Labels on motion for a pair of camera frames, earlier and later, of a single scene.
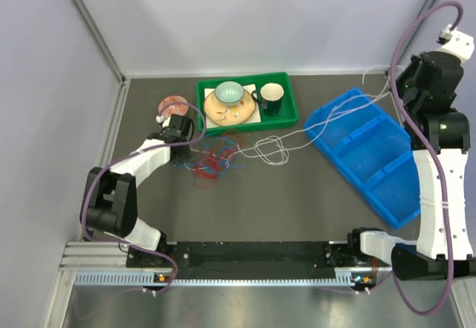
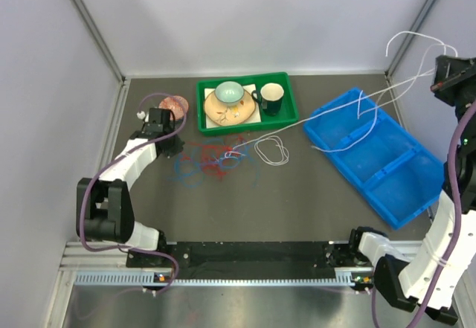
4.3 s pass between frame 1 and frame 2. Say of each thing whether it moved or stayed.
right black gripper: moved
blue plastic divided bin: stayed
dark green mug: stayed
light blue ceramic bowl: stayed
